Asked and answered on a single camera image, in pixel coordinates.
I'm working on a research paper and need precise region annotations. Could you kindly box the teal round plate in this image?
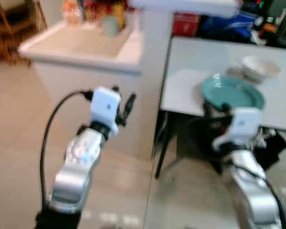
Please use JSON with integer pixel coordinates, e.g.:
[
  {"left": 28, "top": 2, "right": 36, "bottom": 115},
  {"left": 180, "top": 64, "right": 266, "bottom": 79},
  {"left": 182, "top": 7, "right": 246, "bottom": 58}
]
[{"left": 201, "top": 75, "right": 266, "bottom": 112}]

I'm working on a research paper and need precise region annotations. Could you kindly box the white ceramic bowl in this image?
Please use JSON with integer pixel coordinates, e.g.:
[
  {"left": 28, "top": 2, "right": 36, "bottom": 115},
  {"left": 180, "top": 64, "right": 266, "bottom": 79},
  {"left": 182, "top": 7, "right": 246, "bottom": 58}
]
[{"left": 240, "top": 55, "right": 281, "bottom": 84}]

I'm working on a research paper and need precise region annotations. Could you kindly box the white kitchen counter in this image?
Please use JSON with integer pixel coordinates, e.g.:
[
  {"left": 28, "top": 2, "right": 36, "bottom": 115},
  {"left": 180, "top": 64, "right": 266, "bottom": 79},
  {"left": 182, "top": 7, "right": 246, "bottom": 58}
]
[{"left": 18, "top": 0, "right": 240, "bottom": 160}]

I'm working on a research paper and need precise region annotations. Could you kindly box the black table leg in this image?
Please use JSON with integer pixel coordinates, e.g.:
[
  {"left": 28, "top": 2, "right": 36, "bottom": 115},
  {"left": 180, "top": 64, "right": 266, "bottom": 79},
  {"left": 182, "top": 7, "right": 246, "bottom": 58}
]
[{"left": 154, "top": 112, "right": 171, "bottom": 180}]

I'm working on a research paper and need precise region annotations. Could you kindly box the blue white bag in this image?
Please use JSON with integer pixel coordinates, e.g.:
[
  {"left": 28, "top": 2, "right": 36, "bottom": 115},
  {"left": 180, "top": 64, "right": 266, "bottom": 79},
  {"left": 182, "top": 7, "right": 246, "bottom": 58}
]
[{"left": 200, "top": 12, "right": 258, "bottom": 43}]

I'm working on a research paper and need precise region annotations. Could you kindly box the red yellow packets pile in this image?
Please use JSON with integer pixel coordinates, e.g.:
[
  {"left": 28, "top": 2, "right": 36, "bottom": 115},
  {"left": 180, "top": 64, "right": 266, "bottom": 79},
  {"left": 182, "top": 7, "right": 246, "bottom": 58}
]
[{"left": 62, "top": 0, "right": 130, "bottom": 27}]

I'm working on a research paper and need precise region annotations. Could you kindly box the red white box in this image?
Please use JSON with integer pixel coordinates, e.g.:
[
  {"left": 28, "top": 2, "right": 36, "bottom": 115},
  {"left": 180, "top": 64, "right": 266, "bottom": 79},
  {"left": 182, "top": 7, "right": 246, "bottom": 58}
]
[{"left": 172, "top": 13, "right": 200, "bottom": 38}]

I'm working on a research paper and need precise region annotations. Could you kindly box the orange black device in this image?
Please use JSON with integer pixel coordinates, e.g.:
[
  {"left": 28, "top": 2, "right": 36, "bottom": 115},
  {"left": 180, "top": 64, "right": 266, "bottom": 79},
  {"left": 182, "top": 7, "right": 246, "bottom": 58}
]
[{"left": 261, "top": 21, "right": 278, "bottom": 35}]

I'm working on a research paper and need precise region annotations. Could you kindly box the brown wooden chair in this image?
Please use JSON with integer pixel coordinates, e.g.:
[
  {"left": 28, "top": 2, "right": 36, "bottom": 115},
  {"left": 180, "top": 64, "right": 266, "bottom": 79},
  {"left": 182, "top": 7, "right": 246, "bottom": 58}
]
[{"left": 0, "top": 0, "right": 44, "bottom": 65}]

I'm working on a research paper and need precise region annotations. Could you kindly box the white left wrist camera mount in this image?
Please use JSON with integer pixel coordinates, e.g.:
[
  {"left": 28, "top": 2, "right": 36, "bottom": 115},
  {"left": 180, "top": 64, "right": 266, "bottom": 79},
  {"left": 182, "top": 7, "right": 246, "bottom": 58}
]
[{"left": 90, "top": 87, "right": 122, "bottom": 127}]

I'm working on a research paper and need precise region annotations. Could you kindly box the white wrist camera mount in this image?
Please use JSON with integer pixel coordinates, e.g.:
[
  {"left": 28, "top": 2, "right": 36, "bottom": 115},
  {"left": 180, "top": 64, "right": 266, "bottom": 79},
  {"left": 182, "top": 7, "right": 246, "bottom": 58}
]
[
  {"left": 213, "top": 108, "right": 263, "bottom": 151},
  {"left": 90, "top": 87, "right": 122, "bottom": 127}
]

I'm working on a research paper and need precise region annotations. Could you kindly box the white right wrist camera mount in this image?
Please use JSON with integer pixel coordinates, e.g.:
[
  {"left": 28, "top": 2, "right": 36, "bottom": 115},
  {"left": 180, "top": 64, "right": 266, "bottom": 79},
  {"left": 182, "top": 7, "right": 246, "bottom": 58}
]
[{"left": 213, "top": 108, "right": 263, "bottom": 151}]

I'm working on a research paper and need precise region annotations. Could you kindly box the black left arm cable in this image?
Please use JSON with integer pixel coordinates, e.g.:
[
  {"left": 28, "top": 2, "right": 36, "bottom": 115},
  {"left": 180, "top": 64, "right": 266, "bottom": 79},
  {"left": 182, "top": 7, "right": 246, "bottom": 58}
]
[{"left": 40, "top": 90, "right": 93, "bottom": 210}]

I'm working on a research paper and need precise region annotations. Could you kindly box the silver door handle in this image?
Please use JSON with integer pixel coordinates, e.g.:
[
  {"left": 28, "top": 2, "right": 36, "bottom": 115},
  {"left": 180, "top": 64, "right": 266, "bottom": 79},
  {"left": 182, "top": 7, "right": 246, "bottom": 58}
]
[{"left": 274, "top": 7, "right": 286, "bottom": 34}]

